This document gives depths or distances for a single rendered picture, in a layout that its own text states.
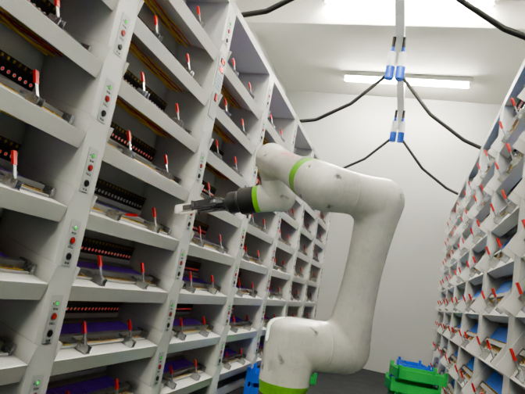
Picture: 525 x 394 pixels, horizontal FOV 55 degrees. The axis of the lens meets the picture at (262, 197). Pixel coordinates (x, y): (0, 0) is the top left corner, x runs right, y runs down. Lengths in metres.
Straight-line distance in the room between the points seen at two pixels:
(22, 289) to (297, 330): 0.67
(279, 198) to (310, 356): 0.57
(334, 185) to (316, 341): 0.39
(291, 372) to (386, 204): 0.48
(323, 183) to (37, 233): 0.75
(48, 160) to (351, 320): 0.91
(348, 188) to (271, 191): 0.46
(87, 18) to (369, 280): 1.06
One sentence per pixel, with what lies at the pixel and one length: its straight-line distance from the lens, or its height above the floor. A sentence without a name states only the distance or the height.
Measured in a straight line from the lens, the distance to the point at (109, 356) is 1.75.
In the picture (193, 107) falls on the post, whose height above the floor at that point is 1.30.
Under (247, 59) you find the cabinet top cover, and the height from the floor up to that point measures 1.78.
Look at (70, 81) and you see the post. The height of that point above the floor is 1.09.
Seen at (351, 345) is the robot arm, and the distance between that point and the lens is 1.37.
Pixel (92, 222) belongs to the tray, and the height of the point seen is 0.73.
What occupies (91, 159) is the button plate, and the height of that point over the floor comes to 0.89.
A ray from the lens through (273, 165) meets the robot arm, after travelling 1.54.
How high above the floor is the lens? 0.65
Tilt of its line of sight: 10 degrees up
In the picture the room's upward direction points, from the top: 10 degrees clockwise
